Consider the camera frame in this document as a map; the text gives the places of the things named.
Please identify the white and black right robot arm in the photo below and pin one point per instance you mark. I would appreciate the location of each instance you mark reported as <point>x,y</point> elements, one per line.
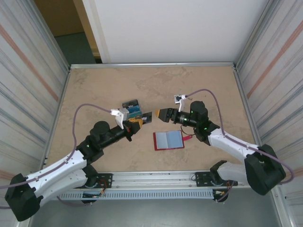
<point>234,143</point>

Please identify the black VIP card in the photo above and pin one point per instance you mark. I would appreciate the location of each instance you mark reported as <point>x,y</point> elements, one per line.
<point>147,118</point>

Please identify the brown wooden door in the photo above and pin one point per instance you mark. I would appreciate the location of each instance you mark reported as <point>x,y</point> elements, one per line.
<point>59,16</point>

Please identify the red card holder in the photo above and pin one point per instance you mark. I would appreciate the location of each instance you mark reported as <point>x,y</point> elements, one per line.
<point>169,140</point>

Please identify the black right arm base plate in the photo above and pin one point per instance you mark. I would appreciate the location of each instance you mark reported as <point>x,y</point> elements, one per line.
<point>201,177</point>

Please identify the grey metal sheet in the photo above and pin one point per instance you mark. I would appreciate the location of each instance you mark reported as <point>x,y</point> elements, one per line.
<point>154,212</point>

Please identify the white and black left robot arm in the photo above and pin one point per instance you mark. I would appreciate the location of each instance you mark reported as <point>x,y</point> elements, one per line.
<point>56,165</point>

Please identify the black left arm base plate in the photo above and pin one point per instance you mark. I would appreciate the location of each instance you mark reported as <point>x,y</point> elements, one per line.
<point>106,177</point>

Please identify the aluminium mounting rail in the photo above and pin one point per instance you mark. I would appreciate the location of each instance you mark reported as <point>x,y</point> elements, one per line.
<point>154,176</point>

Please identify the blue card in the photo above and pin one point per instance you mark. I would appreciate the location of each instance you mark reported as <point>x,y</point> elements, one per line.
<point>136,108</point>

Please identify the translucent striped side panel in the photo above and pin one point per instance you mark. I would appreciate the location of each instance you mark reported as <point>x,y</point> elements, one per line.
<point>279,71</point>
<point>23,94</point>

